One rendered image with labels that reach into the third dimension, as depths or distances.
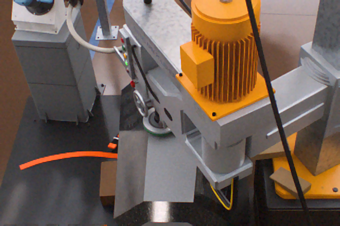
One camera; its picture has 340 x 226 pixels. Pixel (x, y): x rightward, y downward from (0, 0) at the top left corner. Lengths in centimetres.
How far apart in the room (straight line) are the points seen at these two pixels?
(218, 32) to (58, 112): 276
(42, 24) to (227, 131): 217
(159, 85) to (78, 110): 181
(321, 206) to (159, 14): 132
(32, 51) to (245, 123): 226
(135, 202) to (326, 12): 136
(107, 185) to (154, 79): 139
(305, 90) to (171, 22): 66
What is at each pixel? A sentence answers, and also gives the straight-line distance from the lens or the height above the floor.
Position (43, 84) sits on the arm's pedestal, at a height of 42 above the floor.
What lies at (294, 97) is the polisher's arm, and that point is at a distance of 237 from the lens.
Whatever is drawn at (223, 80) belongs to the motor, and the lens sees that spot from 192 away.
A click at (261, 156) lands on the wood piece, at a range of 302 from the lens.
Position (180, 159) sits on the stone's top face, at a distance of 295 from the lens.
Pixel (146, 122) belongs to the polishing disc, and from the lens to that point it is 306.
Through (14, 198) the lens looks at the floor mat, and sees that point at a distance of 405.
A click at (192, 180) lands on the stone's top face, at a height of 85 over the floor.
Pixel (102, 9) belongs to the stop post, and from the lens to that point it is 497.
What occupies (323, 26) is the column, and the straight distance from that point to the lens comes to 241.
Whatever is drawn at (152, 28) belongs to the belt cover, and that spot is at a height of 172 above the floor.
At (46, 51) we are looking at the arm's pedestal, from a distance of 391.
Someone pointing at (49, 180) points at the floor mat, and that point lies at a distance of 407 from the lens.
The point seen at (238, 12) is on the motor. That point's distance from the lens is 176.
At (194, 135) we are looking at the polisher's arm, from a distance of 249.
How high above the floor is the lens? 318
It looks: 47 degrees down
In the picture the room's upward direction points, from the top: 5 degrees counter-clockwise
